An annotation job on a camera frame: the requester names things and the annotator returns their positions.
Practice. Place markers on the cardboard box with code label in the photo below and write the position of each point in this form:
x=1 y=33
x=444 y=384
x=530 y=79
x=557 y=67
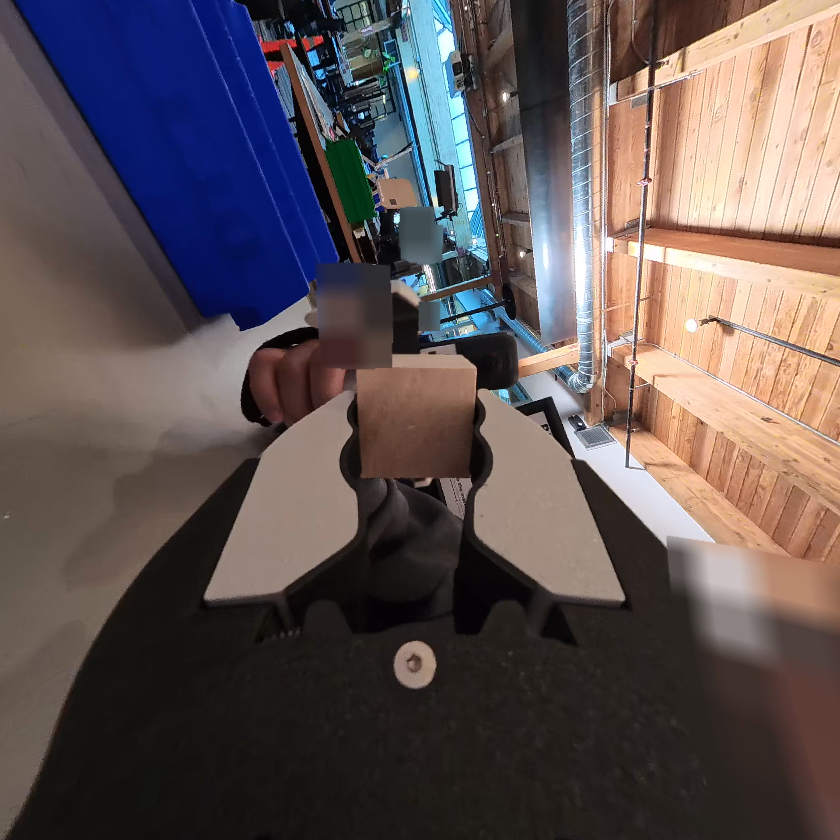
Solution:
x=395 y=193

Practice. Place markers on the wooden work table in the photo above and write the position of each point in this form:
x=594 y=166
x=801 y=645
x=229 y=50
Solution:
x=315 y=131

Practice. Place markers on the green plastic crate stack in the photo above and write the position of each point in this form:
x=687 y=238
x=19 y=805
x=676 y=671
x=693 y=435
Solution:
x=351 y=180

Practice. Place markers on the blue plastic bin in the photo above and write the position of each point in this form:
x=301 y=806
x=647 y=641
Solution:
x=184 y=164

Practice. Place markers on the person's right forearm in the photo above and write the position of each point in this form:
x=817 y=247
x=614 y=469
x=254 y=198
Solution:
x=407 y=544

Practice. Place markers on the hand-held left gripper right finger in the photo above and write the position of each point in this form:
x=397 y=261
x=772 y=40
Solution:
x=544 y=518

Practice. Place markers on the black floor lamp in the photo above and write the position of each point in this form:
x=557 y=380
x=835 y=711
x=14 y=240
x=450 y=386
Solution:
x=507 y=302

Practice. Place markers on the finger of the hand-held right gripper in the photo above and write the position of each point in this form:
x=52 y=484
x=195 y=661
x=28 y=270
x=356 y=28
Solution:
x=405 y=294

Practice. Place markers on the spiral silver duct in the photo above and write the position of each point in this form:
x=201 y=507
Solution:
x=587 y=197

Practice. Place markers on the smooth dark duct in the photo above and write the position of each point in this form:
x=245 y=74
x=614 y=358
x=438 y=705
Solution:
x=544 y=164

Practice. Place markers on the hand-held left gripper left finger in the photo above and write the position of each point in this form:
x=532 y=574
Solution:
x=295 y=518

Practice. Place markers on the ceiling projector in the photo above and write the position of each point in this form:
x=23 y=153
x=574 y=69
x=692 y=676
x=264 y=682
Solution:
x=463 y=72

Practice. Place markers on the person's right hand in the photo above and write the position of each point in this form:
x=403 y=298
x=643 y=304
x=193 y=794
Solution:
x=295 y=380

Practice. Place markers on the black hanging screen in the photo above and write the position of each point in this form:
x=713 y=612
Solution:
x=445 y=190

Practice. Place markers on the wooden cube with blue stripe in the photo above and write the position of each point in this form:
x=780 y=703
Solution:
x=417 y=420

